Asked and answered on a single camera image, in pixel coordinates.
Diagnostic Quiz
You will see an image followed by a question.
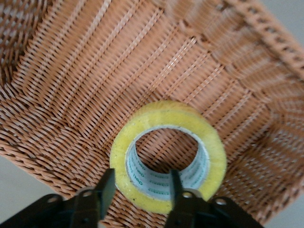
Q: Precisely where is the yellow tape roll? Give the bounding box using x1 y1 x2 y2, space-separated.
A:
109 100 228 214

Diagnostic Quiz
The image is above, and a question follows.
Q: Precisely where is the brown wicker basket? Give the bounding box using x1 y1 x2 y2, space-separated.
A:
0 0 304 228

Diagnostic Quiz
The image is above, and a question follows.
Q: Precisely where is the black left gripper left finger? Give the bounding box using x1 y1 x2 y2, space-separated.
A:
68 168 117 228

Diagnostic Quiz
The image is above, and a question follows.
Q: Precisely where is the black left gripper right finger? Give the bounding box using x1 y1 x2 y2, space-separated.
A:
165 169 214 228

